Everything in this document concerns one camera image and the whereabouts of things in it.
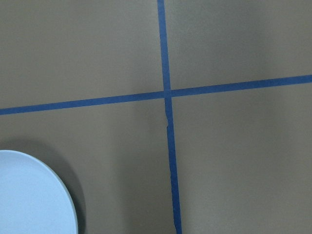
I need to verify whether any blue plate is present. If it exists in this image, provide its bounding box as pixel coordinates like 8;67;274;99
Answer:
0;150;78;234

